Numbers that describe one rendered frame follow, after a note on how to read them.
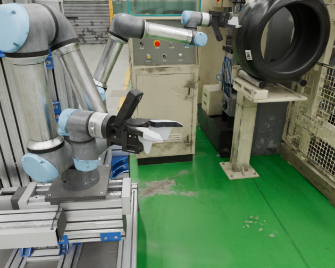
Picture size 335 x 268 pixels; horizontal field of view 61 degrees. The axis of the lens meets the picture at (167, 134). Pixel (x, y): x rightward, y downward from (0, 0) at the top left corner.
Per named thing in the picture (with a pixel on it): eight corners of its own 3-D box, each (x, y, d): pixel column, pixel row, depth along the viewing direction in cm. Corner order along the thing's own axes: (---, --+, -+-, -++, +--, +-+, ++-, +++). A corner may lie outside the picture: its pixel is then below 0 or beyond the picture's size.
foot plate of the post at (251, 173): (219, 163, 264) (219, 159, 262) (246, 161, 268) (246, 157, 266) (229, 179, 240) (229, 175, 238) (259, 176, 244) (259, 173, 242)
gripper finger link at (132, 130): (154, 137, 72) (138, 128, 78) (154, 130, 71) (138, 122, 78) (137, 139, 69) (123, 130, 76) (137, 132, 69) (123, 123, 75)
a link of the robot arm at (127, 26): (119, 12, 133) (211, 30, 150) (115, 11, 143) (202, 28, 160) (116, 38, 137) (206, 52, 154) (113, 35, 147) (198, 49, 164)
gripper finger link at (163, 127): (178, 137, 85) (148, 139, 83) (179, 119, 83) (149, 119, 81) (182, 141, 82) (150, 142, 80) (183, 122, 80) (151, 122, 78)
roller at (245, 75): (239, 68, 205) (244, 70, 206) (236, 74, 206) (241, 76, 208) (261, 80, 174) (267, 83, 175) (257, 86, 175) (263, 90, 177)
